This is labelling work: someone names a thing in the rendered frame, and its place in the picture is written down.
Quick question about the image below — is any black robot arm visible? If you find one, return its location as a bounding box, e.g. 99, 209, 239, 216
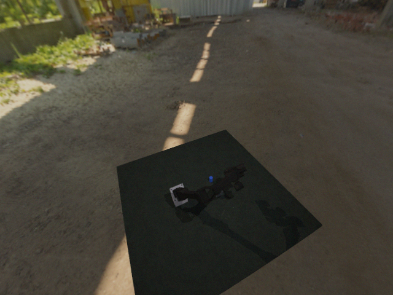
173, 163, 247, 204

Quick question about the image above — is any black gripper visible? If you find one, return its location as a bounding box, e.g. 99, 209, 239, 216
233, 180, 244, 192

